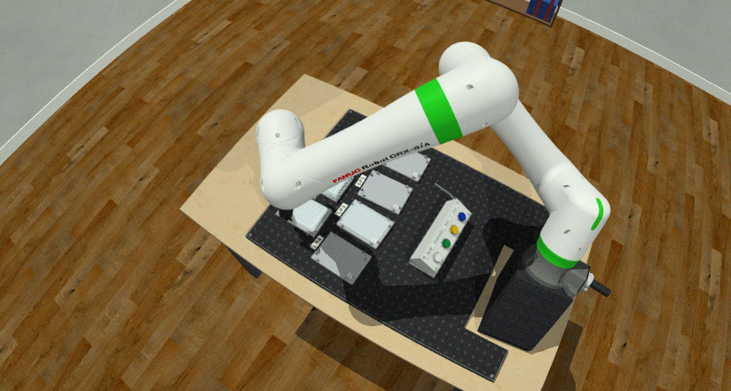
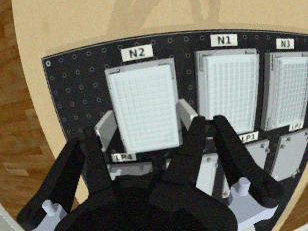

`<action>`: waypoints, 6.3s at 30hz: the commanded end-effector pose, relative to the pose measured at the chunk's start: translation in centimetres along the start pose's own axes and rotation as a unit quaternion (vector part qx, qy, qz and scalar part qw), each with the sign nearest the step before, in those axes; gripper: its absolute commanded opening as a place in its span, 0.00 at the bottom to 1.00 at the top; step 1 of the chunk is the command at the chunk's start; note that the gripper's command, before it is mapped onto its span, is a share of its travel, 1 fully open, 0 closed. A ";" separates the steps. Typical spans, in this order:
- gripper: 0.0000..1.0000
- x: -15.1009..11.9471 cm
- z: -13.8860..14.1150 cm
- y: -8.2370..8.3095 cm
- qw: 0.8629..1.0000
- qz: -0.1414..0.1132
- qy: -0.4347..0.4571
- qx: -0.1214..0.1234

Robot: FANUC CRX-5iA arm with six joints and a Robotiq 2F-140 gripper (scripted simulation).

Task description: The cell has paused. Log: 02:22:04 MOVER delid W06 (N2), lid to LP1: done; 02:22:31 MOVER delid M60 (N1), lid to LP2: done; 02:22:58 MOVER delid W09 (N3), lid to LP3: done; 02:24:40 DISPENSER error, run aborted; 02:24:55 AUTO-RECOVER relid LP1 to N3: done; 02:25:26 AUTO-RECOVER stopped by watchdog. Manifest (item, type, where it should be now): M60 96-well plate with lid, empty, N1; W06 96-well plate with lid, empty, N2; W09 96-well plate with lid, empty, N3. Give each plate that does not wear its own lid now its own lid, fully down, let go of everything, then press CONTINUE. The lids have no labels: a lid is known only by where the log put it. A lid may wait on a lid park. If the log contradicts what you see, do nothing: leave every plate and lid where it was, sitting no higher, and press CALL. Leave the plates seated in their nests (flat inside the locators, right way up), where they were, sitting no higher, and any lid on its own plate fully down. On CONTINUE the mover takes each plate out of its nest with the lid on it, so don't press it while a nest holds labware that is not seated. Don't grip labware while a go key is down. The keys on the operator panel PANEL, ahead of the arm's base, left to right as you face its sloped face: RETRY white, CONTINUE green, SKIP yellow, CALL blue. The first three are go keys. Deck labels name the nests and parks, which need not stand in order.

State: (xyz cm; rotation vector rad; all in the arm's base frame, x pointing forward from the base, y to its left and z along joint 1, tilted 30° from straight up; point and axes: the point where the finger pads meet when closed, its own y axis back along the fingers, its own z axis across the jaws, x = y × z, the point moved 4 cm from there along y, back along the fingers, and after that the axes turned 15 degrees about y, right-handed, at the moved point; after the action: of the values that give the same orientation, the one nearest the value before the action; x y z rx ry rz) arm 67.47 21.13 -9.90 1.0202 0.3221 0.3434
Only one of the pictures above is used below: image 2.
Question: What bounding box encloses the white button panel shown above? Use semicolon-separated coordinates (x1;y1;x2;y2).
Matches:
241;225;256;231

